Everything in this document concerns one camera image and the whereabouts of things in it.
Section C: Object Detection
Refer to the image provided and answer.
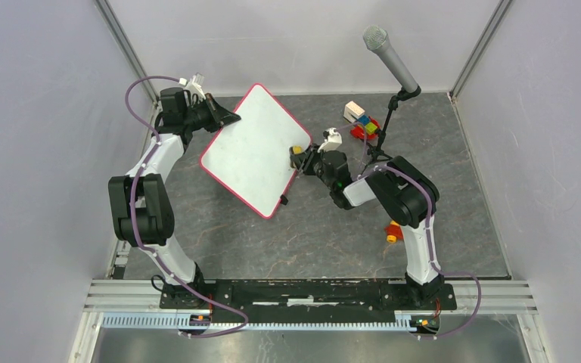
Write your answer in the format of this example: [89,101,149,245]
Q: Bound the red yellow toy car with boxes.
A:
[384,221,404,244]

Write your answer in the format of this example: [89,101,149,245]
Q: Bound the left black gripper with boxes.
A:
[184,94,241,134]

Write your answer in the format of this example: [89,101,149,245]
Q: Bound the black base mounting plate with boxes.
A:
[152,278,458,324]

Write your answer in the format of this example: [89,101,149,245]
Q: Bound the colourful toy block stack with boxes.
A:
[343,101,381,140]

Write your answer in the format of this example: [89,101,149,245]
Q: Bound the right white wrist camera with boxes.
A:
[318,128,343,154]

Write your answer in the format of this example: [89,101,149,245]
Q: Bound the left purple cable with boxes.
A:
[125,74,250,340]

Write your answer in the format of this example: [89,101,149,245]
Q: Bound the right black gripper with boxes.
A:
[290,144,334,191]

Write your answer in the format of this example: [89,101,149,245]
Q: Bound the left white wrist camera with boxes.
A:
[179,73,206,106]

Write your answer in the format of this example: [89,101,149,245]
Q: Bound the silver microphone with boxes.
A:
[362,25,419,93]

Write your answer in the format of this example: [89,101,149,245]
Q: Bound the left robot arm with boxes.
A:
[108,86,241,309]

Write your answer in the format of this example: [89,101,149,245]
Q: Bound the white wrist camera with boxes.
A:
[179,73,206,106]
[318,128,343,154]

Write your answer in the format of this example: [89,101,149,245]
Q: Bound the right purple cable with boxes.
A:
[335,122,483,340]

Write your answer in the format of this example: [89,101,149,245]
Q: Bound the purple cable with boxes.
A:
[125,74,250,340]
[335,122,483,340]

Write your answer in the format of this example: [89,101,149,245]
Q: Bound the pink framed whiteboard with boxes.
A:
[199,83,312,219]

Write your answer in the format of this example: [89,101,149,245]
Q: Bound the slotted cable duct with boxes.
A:
[101,312,416,333]

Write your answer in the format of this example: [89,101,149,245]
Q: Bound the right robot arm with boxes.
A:
[290,144,444,309]

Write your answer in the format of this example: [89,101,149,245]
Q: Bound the black microphone tripod stand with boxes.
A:
[366,86,421,163]

